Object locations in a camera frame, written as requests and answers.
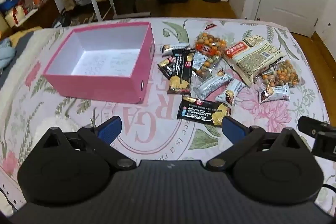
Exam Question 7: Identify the small black gold packet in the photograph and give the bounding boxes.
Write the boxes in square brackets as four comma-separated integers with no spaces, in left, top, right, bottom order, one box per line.
[157,56,174,78]

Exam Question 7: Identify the black shoes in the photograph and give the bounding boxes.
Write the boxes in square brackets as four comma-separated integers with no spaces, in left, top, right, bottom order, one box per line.
[52,12,73,29]

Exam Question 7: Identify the clear mixed nut bag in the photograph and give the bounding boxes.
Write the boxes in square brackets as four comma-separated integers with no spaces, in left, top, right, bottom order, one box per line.
[255,60,300,88]
[192,32,227,80]

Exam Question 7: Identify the black cracker packet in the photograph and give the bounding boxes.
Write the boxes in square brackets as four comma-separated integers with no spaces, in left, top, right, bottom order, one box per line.
[177,95,232,128]
[167,49,195,95]

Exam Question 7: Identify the white red gift box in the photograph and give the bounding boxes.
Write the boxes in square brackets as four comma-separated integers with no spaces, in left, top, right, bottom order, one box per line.
[5,4,40,28]

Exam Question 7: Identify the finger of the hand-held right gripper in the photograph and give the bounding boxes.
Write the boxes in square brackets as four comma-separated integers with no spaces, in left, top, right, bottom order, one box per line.
[298,116,336,138]

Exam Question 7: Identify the beige snack bag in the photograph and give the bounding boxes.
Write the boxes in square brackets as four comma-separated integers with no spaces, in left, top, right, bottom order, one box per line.
[224,35,285,86]

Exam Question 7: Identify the light blue cloth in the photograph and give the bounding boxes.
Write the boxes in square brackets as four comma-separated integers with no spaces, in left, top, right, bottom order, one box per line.
[0,38,14,70]

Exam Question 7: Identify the blue bag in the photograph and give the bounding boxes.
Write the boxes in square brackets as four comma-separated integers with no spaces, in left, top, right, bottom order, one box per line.
[0,0,20,12]

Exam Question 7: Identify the dark wooden low cabinet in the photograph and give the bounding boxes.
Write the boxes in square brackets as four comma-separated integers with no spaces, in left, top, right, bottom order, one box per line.
[0,0,61,33]

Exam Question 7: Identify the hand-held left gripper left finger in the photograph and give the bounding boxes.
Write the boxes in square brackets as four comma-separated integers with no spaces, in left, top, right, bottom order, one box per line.
[37,116,137,171]

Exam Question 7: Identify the pink cardboard box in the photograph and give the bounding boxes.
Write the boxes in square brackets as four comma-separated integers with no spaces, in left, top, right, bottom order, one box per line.
[42,21,155,104]

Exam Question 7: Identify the silver snack bar packet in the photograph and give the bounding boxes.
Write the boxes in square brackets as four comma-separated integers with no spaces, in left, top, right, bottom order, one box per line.
[195,70,234,99]
[161,43,190,56]
[215,79,246,108]
[258,84,291,104]

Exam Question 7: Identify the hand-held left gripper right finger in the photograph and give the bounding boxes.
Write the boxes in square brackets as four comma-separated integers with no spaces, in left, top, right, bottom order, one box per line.
[206,116,306,172]

